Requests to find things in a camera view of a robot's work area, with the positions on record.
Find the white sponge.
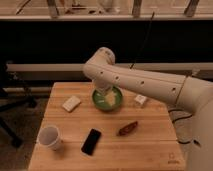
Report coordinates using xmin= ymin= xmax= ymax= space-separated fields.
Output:
xmin=62 ymin=96 xmax=81 ymax=112

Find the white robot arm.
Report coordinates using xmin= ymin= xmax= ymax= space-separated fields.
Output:
xmin=83 ymin=47 xmax=213 ymax=171

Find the green ceramic bowl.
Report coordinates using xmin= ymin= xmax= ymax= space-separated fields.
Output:
xmin=92 ymin=87 xmax=123 ymax=111

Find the small white bottle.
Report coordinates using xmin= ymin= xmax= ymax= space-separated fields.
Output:
xmin=134 ymin=94 xmax=147 ymax=106

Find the brown oblong object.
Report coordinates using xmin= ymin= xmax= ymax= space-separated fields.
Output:
xmin=118 ymin=121 xmax=138 ymax=136

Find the black smartphone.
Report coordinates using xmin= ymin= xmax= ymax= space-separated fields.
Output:
xmin=81 ymin=129 xmax=101 ymax=155

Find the white paper cup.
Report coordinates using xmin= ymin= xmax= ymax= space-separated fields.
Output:
xmin=37 ymin=125 xmax=62 ymax=151

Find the thin black rod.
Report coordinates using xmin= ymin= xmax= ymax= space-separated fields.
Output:
xmin=129 ymin=13 xmax=155 ymax=69

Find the black office chair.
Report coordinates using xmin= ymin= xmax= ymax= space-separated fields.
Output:
xmin=0 ymin=60 xmax=38 ymax=149

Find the black cable bundle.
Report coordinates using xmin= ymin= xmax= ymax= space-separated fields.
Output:
xmin=169 ymin=107 xmax=202 ymax=147

